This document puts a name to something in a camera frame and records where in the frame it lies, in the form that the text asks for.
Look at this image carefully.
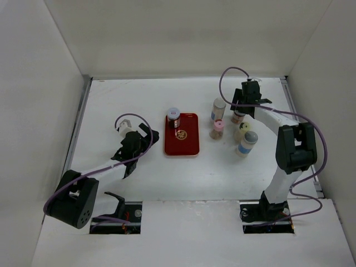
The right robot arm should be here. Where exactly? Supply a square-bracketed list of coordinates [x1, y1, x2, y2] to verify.
[233, 79, 318, 220]

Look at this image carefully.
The grey-lid spice jar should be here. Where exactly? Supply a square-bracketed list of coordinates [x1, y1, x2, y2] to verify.
[167, 107, 180, 128]
[231, 110, 246, 125]

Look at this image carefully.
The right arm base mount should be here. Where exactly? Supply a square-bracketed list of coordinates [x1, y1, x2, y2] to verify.
[240, 201, 294, 234]

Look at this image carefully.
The tall grey-cap blue-label bottle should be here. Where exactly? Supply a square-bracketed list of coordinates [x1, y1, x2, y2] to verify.
[210, 97, 226, 121]

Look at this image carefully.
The purple cable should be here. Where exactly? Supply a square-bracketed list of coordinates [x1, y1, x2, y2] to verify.
[43, 112, 153, 215]
[219, 66, 328, 226]

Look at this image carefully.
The yellow-lid spice bottle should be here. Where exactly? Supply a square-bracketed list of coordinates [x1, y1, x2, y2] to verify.
[234, 122, 251, 142]

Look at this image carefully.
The red lacquer tray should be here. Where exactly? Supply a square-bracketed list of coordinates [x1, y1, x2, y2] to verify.
[164, 113, 200, 157]

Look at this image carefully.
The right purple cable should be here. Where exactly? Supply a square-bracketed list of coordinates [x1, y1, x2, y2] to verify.
[219, 66, 328, 226]

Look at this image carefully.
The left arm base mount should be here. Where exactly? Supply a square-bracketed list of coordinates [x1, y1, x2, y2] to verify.
[89, 191, 143, 235]

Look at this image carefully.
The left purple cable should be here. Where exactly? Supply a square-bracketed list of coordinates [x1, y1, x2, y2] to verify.
[43, 112, 153, 215]

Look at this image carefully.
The pink-lid spice bottle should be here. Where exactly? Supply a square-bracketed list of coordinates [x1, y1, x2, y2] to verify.
[209, 119, 225, 140]

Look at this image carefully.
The grey-lid spice jar front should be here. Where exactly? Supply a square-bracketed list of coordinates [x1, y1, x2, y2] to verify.
[167, 107, 180, 128]

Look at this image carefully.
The grey-cap blue-label bottle front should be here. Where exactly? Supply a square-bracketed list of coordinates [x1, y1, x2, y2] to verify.
[236, 131, 258, 157]

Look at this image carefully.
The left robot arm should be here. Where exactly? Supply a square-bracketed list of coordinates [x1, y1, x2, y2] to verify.
[44, 123, 159, 229]

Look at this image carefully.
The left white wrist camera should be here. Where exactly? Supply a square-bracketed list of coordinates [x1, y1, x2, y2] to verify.
[117, 119, 133, 138]

